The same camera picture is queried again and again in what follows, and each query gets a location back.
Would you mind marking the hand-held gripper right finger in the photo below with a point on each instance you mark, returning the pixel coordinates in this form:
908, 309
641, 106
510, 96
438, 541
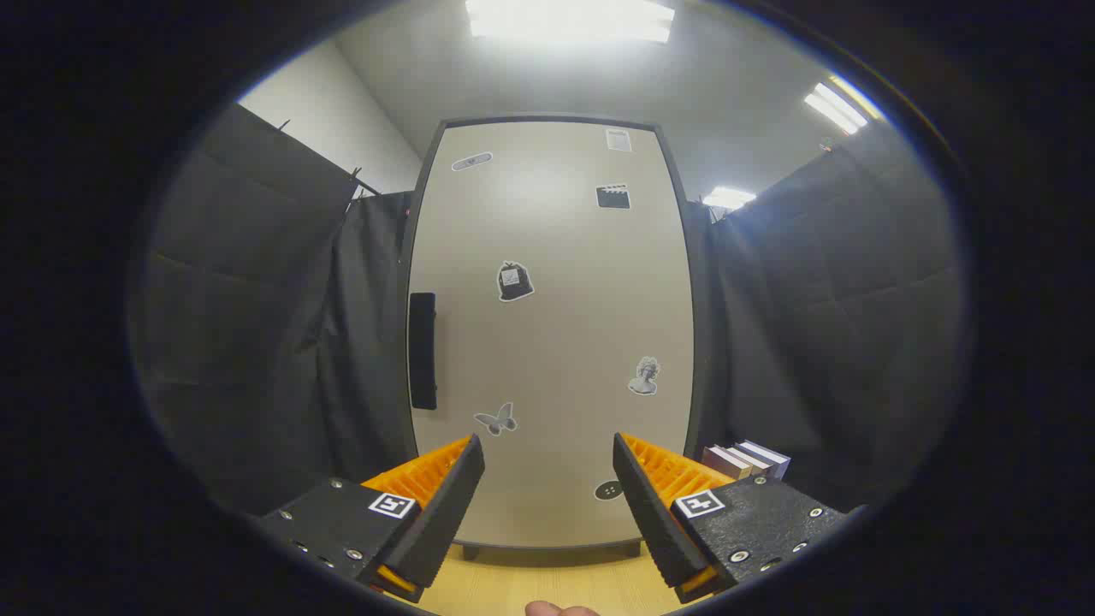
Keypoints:
650, 513

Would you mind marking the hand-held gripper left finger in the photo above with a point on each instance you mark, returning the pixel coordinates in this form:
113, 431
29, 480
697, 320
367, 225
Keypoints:
449, 505

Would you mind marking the black backdrop cloth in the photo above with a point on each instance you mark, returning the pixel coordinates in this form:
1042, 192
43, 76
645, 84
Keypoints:
257, 325

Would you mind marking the large ceiling light panel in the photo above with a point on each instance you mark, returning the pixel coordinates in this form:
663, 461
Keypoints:
569, 17

